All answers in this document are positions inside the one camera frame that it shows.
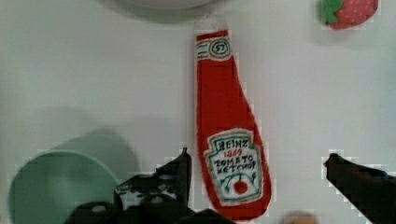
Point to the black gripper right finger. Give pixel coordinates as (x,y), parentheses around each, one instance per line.
(371,191)

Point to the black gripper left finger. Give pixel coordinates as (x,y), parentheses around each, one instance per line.
(159,198)

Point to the red plush ketchup bottle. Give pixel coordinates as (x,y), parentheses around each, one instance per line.
(231,151)

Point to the green mug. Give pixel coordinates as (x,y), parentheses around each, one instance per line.
(48,187)

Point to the plush strawberry on table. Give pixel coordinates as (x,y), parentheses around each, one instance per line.
(344,14)

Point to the lavender round plate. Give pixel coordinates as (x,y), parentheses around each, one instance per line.
(170,4)

